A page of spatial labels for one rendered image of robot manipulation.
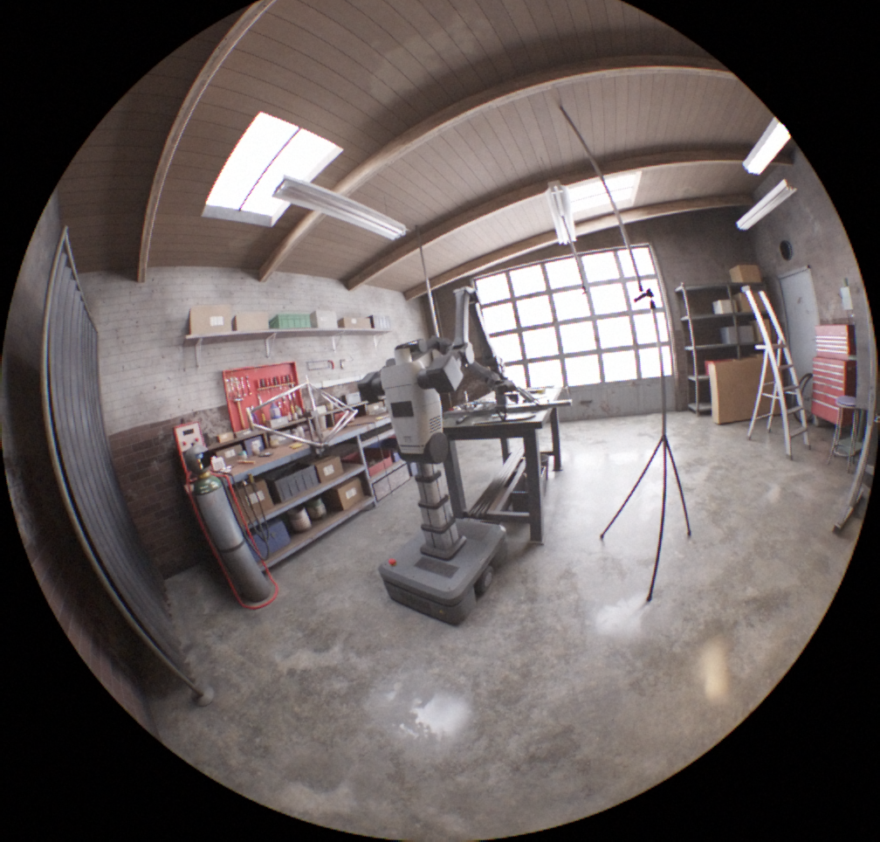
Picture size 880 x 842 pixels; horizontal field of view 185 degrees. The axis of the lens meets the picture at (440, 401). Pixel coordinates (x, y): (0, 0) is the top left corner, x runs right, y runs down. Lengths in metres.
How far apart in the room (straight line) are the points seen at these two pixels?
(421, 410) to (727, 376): 4.05
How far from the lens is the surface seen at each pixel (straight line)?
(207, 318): 2.71
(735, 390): 4.48
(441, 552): 1.51
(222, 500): 1.84
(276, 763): 1.49
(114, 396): 2.81
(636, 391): 4.91
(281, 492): 2.28
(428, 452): 1.22
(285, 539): 2.38
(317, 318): 3.24
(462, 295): 1.39
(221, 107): 2.02
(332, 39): 1.86
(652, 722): 1.34
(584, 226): 4.48
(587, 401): 4.80
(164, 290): 3.04
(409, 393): 1.18
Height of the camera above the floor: 1.23
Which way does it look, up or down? 7 degrees down
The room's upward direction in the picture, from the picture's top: 10 degrees counter-clockwise
